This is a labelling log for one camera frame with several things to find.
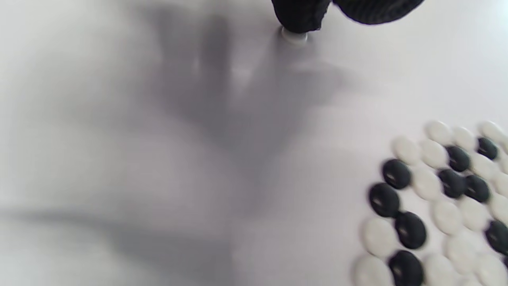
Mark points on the person's left hand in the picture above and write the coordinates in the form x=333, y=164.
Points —
x=301, y=16

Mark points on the round white go stone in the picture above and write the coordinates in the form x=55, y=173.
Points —
x=294, y=38

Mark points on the pile of mixed go stones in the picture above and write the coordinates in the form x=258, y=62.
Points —
x=436, y=206

